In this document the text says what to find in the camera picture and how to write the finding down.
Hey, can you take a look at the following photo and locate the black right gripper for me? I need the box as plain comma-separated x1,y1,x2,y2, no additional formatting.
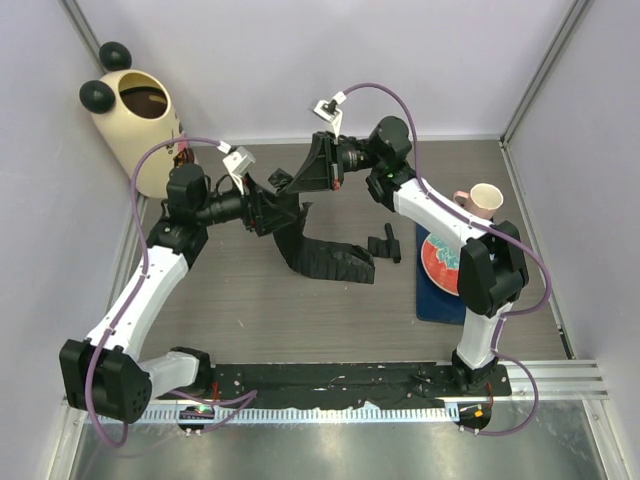
286,132,383,196

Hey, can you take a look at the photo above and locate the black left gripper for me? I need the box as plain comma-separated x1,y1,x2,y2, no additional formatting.
195,173,295,236

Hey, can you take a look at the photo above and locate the black trash bag roll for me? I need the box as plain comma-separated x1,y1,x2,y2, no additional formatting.
367,223,401,264

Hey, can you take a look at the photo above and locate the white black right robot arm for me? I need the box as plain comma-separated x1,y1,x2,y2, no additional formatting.
280,116,529,395

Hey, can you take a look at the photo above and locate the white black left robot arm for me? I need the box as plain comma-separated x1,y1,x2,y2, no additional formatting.
59,164,299,425

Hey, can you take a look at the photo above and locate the red teal floral plate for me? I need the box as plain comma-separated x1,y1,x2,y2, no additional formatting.
420,233,459,296

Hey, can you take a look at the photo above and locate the pink ceramic mug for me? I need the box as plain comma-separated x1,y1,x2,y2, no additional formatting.
453,183,504,220

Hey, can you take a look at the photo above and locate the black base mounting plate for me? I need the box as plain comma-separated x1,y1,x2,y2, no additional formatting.
180,362,512,410

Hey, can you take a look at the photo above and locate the dark blue tray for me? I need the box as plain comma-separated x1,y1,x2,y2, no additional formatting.
415,225,465,326

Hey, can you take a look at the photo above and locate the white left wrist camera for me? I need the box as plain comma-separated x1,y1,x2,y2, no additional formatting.
222,147,255,195

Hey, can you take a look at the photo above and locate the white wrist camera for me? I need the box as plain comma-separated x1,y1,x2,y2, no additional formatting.
222,147,255,195
312,97,345,138

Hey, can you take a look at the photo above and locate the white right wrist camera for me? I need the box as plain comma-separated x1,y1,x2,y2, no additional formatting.
312,97,345,138

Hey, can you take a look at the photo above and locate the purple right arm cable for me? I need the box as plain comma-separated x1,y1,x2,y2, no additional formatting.
333,82,551,437

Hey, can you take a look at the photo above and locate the white slotted cable duct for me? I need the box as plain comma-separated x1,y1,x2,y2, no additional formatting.
83,402,460,425

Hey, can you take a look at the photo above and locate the aluminium frame rail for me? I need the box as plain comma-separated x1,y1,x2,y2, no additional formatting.
63,358,612,405

